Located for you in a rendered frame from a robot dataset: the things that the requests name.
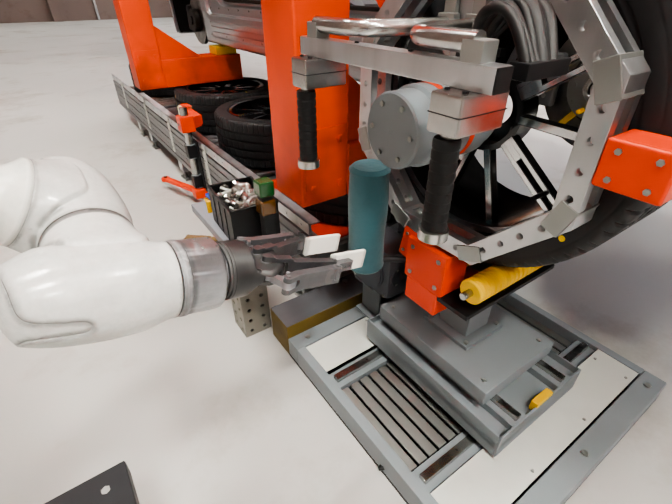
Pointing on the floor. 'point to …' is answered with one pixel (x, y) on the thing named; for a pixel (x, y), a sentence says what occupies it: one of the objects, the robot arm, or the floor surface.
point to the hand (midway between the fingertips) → (336, 252)
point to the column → (252, 311)
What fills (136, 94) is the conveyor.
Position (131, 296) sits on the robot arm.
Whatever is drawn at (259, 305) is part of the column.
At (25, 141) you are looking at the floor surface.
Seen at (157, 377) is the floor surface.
